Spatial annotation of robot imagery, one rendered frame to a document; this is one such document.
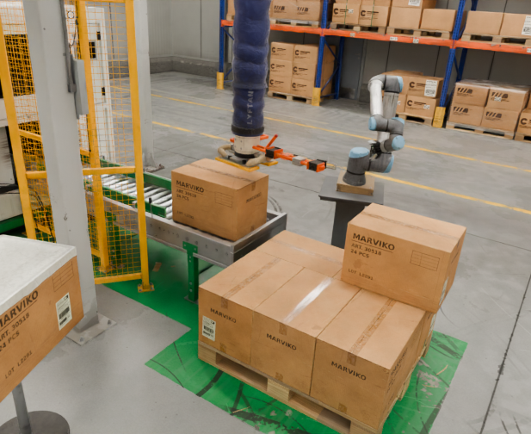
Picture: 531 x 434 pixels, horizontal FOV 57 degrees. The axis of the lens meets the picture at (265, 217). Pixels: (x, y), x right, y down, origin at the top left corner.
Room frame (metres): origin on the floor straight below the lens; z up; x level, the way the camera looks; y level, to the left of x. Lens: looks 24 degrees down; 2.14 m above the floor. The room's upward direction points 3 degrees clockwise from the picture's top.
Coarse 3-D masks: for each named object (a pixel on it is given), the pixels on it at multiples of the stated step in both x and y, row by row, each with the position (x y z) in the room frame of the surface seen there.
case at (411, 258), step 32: (352, 224) 2.61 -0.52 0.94; (384, 224) 2.63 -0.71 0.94; (416, 224) 2.66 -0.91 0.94; (448, 224) 2.68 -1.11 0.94; (352, 256) 2.59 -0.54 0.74; (384, 256) 2.49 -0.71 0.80; (416, 256) 2.40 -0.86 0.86; (448, 256) 2.32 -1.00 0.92; (384, 288) 2.48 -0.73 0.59; (416, 288) 2.38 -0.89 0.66; (448, 288) 2.53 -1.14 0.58
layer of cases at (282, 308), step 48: (288, 240) 3.13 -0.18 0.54; (240, 288) 2.46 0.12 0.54; (288, 288) 2.49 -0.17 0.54; (336, 288) 2.52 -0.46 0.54; (240, 336) 2.29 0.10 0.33; (288, 336) 2.13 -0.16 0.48; (336, 336) 2.06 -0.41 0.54; (384, 336) 2.09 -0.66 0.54; (288, 384) 2.11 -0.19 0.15; (336, 384) 1.97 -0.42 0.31; (384, 384) 1.84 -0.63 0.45
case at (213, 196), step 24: (192, 168) 3.43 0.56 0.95; (216, 168) 3.46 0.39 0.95; (192, 192) 3.25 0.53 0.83; (216, 192) 3.14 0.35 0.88; (240, 192) 3.08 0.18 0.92; (264, 192) 3.35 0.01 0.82; (192, 216) 3.26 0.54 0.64; (216, 216) 3.14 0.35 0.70; (240, 216) 3.09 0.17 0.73; (264, 216) 3.36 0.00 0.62
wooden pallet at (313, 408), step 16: (208, 352) 2.42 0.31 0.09; (224, 368) 2.36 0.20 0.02; (240, 368) 2.37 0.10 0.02; (256, 384) 2.24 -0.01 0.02; (272, 384) 2.17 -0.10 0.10; (288, 400) 2.12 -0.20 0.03; (304, 400) 2.13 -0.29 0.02; (400, 400) 2.19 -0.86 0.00; (320, 416) 2.02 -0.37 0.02; (336, 416) 2.03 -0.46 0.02; (352, 432) 1.90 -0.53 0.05; (368, 432) 1.85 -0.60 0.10
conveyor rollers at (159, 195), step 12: (84, 168) 4.41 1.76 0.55; (108, 180) 4.17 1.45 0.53; (120, 180) 4.18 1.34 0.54; (132, 180) 4.18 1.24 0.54; (132, 192) 3.93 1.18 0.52; (144, 192) 3.93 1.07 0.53; (156, 192) 3.94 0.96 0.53; (168, 192) 3.94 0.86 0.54; (168, 204) 3.68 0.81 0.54; (168, 216) 3.43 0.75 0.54; (228, 240) 3.07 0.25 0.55
